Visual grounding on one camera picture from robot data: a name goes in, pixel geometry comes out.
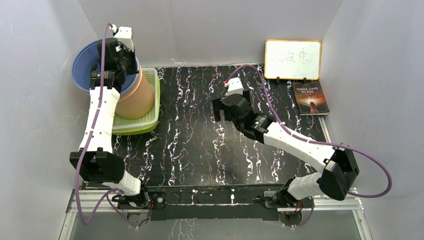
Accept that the blue plastic bucket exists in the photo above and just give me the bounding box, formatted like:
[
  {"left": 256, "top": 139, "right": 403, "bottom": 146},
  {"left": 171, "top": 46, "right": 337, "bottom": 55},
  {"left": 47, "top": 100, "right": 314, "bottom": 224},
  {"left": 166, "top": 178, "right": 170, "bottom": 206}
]
[{"left": 71, "top": 40, "right": 140, "bottom": 97}]

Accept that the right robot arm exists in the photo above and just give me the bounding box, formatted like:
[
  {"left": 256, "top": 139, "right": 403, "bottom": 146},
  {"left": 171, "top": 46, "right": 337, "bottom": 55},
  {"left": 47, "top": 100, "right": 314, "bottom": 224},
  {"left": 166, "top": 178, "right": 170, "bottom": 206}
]
[{"left": 212, "top": 91, "right": 360, "bottom": 207}]

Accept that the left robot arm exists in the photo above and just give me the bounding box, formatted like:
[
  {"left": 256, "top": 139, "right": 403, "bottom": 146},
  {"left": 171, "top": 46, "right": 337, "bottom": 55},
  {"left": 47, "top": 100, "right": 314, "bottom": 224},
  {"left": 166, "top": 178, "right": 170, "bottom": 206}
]
[{"left": 69, "top": 37, "right": 150, "bottom": 208}]

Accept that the orange plastic bucket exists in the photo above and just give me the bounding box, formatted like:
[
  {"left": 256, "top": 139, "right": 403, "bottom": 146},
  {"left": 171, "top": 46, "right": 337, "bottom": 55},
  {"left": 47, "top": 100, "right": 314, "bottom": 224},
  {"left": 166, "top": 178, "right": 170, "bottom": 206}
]
[{"left": 115, "top": 66, "right": 155, "bottom": 119}]

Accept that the small whiteboard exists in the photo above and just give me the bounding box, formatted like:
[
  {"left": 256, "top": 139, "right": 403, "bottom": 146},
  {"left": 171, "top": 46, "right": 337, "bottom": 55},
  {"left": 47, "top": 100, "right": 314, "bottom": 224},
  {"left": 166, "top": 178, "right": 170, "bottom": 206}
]
[{"left": 263, "top": 39, "right": 322, "bottom": 81}]

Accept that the dark book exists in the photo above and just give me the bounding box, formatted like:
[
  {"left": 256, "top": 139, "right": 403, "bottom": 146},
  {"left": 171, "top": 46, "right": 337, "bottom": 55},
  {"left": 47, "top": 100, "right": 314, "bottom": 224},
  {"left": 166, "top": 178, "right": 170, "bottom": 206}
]
[{"left": 292, "top": 80, "right": 330, "bottom": 116}]

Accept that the green plastic basket tray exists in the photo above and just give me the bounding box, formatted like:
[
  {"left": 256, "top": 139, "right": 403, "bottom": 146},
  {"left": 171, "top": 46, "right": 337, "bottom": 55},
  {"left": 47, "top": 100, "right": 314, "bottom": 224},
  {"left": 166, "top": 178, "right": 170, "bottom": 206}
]
[{"left": 112, "top": 67, "right": 161, "bottom": 136}]

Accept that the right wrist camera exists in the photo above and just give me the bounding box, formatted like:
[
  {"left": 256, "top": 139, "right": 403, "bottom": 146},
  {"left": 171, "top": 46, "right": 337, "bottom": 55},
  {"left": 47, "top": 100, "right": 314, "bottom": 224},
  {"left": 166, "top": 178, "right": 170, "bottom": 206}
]
[{"left": 224, "top": 77, "right": 244, "bottom": 97}]

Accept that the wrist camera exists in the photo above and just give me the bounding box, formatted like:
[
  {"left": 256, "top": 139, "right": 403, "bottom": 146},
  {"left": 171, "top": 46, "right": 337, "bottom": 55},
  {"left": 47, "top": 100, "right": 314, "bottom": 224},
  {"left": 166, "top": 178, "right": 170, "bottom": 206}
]
[
  {"left": 109, "top": 24, "right": 135, "bottom": 52},
  {"left": 224, "top": 77, "right": 244, "bottom": 97}
]

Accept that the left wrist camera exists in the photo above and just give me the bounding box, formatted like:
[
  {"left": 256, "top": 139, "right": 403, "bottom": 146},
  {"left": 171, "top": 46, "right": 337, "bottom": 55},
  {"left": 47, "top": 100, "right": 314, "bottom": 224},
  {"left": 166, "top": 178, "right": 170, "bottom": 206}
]
[{"left": 109, "top": 24, "right": 135, "bottom": 52}]

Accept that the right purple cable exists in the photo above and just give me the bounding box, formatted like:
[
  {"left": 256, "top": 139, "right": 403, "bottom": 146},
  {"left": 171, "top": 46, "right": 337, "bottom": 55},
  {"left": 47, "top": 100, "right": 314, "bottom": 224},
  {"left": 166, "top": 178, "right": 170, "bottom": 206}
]
[{"left": 223, "top": 64, "right": 393, "bottom": 228}]

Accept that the aluminium frame rail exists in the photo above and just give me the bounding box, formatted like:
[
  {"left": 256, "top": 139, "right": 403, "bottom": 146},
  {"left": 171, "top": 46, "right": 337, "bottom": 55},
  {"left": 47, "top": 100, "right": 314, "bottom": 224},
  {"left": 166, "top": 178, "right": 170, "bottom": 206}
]
[{"left": 58, "top": 114, "right": 374, "bottom": 240}]

